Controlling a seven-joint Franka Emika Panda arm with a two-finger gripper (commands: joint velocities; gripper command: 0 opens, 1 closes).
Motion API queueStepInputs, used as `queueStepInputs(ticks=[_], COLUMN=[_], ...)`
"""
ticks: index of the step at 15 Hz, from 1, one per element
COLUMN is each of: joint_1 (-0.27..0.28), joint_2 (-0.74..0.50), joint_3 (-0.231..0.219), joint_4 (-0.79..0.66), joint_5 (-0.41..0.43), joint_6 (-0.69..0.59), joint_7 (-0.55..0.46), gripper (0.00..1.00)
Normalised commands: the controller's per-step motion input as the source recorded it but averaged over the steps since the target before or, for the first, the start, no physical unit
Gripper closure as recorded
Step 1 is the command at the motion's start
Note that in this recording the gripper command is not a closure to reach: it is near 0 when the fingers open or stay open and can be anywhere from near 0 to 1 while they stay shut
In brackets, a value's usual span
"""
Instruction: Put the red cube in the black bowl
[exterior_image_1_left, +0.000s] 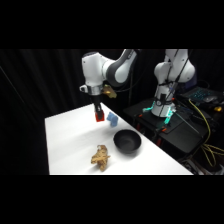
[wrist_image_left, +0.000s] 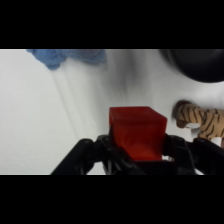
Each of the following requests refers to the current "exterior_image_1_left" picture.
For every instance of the orange stand clamp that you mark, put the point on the orange stand clamp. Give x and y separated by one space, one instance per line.
140 115
163 129

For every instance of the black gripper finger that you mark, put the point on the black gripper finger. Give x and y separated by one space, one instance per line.
101 109
96 109

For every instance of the red cube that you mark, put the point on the red cube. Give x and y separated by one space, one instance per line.
100 117

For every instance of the black curtain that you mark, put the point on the black curtain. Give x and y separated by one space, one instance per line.
36 83

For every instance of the black robot stand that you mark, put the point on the black robot stand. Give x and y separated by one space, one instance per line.
180 133

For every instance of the tan plush toy animal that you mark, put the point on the tan plush toy animal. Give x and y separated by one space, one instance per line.
101 158

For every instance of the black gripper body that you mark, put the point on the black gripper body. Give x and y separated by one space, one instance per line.
95 99

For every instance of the black laptop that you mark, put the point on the black laptop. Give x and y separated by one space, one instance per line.
200 94

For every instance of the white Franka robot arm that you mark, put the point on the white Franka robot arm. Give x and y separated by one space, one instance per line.
171 71

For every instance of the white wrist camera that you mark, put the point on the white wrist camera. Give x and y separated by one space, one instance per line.
83 88

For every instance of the black bowl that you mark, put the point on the black bowl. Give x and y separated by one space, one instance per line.
127 142

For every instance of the brass camera bracket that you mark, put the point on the brass camera bracket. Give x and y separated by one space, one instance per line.
110 91

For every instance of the small yellow object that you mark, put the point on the small yellow object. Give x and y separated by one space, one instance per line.
218 108

